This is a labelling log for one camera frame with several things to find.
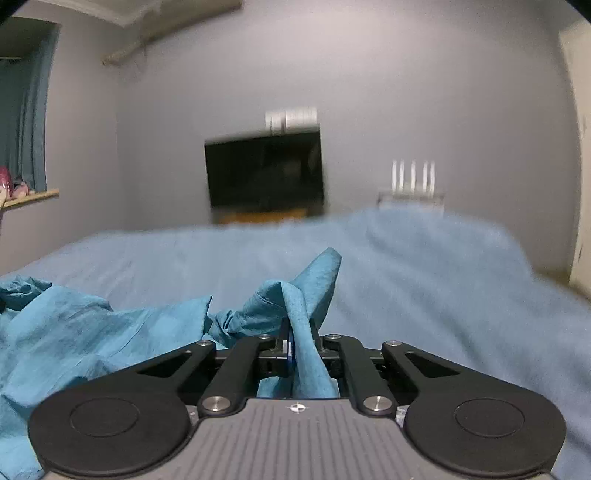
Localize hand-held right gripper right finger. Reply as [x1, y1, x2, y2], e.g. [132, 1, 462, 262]
[309, 320, 467, 416]

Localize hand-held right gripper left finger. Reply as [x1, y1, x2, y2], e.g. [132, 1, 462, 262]
[124, 318, 296, 416]

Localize teal blue garment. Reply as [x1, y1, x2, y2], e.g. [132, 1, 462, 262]
[0, 247, 342, 480]

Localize light blue bed sheet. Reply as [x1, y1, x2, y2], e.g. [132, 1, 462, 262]
[0, 205, 591, 480]

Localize wooden television stand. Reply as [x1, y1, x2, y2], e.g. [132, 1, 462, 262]
[215, 209, 309, 225]

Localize black television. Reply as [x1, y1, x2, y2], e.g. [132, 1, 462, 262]
[204, 131, 324, 220]

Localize white router with antennas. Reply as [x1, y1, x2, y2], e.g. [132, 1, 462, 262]
[379, 159, 446, 213]

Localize wooden window sill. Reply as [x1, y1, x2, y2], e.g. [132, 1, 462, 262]
[0, 188, 61, 210]

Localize cream door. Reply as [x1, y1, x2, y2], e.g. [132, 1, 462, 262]
[558, 18, 591, 301]

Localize pink toy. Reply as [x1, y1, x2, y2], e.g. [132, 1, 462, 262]
[0, 166, 31, 199]

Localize wooden ceiling beam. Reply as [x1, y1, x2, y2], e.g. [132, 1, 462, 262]
[102, 0, 243, 65]

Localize blue curtain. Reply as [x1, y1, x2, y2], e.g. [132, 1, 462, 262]
[0, 28, 61, 192]

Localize white wall box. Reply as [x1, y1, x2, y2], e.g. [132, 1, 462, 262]
[265, 107, 319, 136]

